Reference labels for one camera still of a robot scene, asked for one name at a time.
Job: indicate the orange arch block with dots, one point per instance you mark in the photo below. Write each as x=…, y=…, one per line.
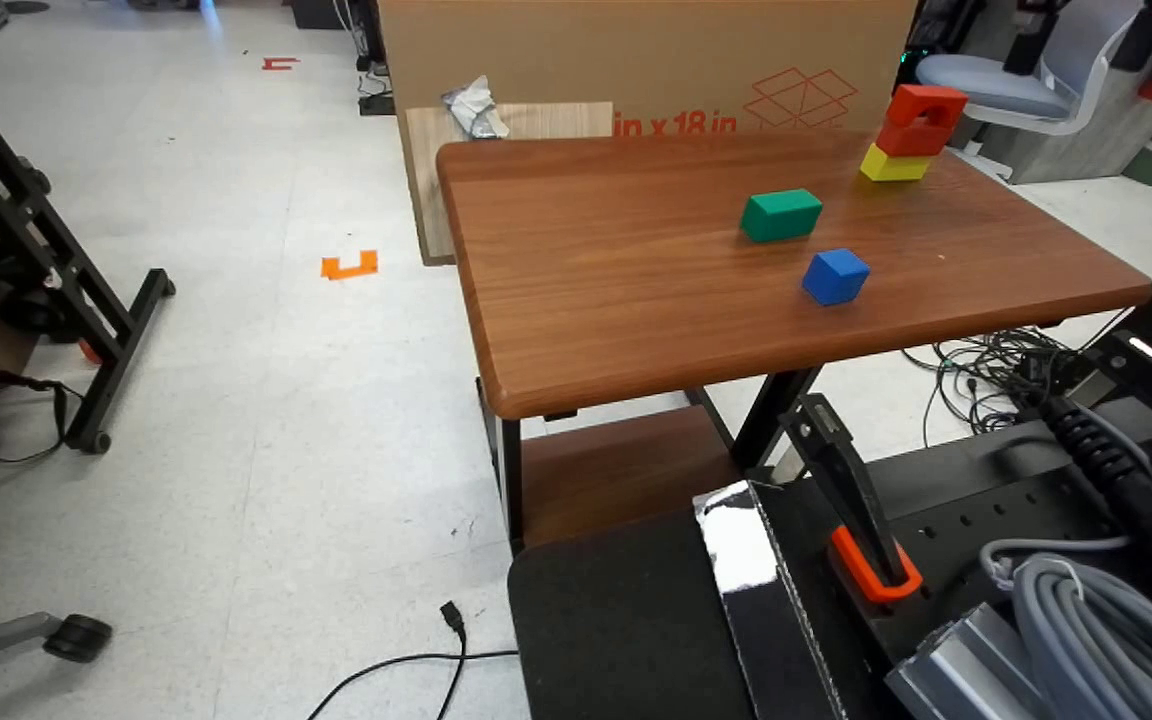
x=930, y=106

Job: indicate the green rectangular block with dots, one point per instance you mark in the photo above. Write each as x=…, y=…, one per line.
x=780, y=212

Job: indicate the blue cube block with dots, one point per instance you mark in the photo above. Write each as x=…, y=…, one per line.
x=837, y=279

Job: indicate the yellow rectangular block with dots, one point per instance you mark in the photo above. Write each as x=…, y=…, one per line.
x=895, y=164

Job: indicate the red-orange rectangular block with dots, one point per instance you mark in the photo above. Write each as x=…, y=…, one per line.
x=899, y=141

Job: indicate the wooden lower table shelf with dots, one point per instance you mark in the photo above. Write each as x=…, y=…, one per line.
x=622, y=474

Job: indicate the black foam mat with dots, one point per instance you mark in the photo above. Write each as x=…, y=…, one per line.
x=617, y=627

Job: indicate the crumpled white paper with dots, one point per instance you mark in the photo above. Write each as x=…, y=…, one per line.
x=478, y=106

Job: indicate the shiny metal strip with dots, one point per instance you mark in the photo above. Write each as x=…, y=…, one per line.
x=758, y=585

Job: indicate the large cardboard box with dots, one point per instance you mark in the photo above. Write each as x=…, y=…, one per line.
x=630, y=55

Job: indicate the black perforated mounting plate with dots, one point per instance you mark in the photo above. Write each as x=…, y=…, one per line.
x=1003, y=492

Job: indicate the black metal floor stand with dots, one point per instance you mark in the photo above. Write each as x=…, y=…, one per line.
x=82, y=295

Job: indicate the light blue office chair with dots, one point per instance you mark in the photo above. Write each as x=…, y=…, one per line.
x=1003, y=74

